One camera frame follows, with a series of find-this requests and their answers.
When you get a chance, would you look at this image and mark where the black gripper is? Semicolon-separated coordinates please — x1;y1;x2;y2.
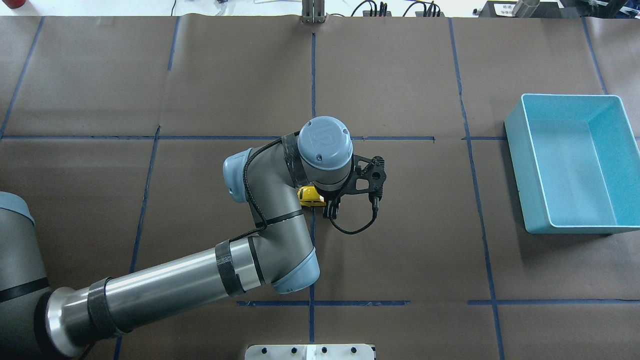
314;184;345;221

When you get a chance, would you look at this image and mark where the yellow beetle toy car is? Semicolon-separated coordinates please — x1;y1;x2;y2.
297;186;326;208

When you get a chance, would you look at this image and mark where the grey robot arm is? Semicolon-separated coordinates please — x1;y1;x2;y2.
1;116;355;360

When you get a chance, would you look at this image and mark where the light blue plastic bin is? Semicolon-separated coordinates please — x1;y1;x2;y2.
504;93;640;234

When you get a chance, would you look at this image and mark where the red cylinder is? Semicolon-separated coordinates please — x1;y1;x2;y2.
2;0;26;10

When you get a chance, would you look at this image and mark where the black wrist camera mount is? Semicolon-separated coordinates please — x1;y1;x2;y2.
342;155;387;209

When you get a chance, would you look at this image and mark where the left black braided cable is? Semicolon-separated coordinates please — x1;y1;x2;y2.
242;132;383;236

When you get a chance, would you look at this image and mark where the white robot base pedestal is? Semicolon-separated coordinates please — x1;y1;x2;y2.
244;343;377;360

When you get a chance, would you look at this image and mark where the aluminium frame post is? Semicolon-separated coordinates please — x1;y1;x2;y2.
301;0;327;24

